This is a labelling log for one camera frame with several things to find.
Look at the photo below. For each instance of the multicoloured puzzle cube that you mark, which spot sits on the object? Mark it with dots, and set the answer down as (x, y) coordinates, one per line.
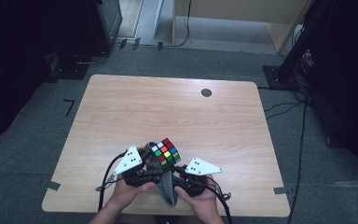
(166, 152)

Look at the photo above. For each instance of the black flat stand base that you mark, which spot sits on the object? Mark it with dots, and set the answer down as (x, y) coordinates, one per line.
(70, 70)

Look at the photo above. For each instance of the black metal stand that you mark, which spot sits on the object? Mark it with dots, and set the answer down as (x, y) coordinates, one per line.
(281, 76)

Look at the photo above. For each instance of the black curtain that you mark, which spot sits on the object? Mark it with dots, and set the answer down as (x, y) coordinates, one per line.
(351, 77)
(18, 62)

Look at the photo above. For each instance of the round dark table grommet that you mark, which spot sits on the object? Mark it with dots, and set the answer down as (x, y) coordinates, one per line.
(206, 92)

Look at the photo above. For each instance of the person's left hand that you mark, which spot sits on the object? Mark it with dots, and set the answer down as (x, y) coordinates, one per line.
(127, 194)

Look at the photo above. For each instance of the light wooden furniture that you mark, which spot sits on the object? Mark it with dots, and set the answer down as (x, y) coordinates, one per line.
(230, 7)

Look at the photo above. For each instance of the grey tape strip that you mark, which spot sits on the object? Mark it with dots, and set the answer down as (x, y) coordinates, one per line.
(281, 190)
(51, 185)

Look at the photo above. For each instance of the grey cloth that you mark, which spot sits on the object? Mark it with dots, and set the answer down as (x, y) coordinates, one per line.
(167, 191)

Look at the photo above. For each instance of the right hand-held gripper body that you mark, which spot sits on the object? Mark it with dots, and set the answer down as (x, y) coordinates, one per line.
(200, 168)

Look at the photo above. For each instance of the black angled floor tape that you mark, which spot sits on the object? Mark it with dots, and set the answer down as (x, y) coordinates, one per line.
(70, 105)

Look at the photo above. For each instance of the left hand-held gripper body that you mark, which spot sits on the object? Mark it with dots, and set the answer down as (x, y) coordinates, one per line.
(130, 160)

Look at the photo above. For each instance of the dark floor tape piece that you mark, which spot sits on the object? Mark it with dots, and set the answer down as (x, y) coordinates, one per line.
(136, 44)
(160, 46)

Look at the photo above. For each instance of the person's right hand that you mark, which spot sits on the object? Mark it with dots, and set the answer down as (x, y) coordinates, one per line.
(203, 203)

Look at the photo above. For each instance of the dark cabinet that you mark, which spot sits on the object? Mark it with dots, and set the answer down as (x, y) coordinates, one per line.
(105, 25)

